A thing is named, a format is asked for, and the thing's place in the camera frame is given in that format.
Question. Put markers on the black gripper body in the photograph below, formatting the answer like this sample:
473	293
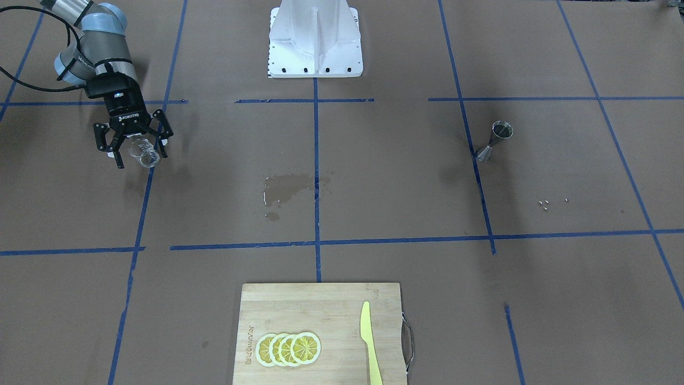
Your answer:
124	111

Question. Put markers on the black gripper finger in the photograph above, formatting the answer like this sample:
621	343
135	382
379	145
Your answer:
112	147
163	132

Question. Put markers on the clear glass shaker cup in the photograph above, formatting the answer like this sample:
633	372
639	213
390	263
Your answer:
143	151

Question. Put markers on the steel jigger measuring cup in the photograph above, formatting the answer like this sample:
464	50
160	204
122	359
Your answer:
501	130

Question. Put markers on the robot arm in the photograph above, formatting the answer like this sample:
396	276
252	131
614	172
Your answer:
99	61

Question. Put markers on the lemon slice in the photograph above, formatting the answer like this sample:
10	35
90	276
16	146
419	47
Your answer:
305	348
275	347
263	354
284	351

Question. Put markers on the wooden cutting board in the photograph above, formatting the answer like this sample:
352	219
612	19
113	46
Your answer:
332	311

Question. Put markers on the yellow plastic knife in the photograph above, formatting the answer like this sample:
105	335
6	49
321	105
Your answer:
367	336

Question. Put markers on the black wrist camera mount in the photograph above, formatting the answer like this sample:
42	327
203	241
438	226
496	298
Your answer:
120	92

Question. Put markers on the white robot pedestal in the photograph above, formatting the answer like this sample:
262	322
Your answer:
314	39

